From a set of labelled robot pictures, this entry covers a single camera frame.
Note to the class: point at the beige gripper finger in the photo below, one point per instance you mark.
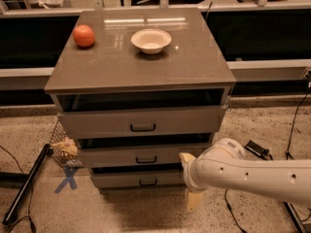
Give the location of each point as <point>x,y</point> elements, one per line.
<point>186,158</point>
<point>193,200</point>

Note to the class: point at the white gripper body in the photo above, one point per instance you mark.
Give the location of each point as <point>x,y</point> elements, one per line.
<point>191,174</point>

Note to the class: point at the grey bottom drawer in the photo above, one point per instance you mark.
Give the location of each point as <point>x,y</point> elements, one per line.
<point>138,179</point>

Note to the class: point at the grey drawer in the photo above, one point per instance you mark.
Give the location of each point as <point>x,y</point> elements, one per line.
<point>138,155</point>
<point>142,122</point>
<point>138,179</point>

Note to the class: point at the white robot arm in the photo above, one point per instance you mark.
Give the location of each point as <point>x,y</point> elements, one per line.
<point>223,165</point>

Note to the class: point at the grey top drawer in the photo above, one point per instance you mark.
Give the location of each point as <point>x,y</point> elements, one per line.
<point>142,122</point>

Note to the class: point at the grey middle drawer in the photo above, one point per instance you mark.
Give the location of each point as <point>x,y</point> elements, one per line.
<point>138,155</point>

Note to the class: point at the grey drawer cabinet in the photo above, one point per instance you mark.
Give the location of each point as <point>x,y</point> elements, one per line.
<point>114,75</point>

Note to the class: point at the black power adapter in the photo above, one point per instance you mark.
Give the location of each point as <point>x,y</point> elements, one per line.
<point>256,149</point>

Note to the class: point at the black bar right floor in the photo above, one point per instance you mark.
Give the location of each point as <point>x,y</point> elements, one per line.
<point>301,225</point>

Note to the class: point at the black bar floor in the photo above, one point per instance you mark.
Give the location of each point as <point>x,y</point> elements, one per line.
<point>301,225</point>
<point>26,183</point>

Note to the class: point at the blue tape cross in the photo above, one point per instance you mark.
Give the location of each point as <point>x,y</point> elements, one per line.
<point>68,179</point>

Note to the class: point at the crumpled paper piece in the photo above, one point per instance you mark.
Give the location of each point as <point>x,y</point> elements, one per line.
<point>66,145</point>

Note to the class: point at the white bowl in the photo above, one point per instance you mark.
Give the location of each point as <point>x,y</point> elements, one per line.
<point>151,41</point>

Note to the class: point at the black bar left floor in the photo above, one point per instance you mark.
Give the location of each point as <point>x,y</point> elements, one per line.
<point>26,183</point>

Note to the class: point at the orange fruit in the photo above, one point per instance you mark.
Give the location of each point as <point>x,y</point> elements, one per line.
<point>83,36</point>

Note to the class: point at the black wire mesh basket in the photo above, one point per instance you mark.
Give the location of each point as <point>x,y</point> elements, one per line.
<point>61,158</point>

